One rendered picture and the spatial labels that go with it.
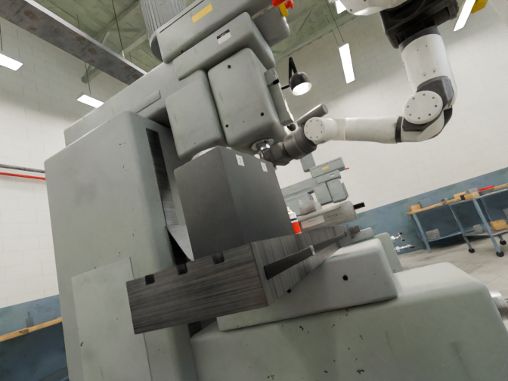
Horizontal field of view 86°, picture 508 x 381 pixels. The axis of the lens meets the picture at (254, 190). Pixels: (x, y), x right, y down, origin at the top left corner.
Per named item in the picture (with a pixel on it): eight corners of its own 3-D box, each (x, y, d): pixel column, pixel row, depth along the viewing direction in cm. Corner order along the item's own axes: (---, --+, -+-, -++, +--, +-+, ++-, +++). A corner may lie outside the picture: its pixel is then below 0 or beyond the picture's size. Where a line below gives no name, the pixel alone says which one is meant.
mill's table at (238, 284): (352, 238, 146) (347, 224, 147) (269, 306, 33) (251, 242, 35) (311, 249, 154) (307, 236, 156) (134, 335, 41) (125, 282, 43)
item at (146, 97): (235, 107, 117) (224, 68, 122) (205, 83, 97) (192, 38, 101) (109, 175, 146) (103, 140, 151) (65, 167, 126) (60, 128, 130)
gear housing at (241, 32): (278, 68, 112) (271, 48, 114) (254, 32, 90) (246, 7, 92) (212, 105, 124) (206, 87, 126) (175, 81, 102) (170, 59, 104)
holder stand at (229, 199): (296, 234, 64) (271, 156, 68) (246, 246, 45) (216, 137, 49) (254, 248, 69) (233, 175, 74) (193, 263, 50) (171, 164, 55)
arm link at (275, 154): (281, 147, 100) (308, 131, 93) (289, 171, 98) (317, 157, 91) (258, 144, 91) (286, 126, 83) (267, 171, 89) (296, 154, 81)
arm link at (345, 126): (320, 139, 89) (363, 140, 81) (308, 140, 82) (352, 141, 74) (322, 119, 88) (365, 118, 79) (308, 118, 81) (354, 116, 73)
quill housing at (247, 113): (293, 140, 104) (269, 70, 111) (275, 123, 86) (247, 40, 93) (250, 159, 111) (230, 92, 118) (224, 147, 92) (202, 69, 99)
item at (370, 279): (392, 271, 93) (379, 237, 95) (400, 298, 61) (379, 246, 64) (262, 300, 111) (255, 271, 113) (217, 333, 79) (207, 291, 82)
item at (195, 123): (250, 153, 114) (233, 100, 119) (219, 138, 91) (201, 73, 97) (213, 171, 120) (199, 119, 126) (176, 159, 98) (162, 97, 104)
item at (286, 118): (294, 122, 96) (277, 72, 101) (291, 118, 92) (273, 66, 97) (284, 127, 97) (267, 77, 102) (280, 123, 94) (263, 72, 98)
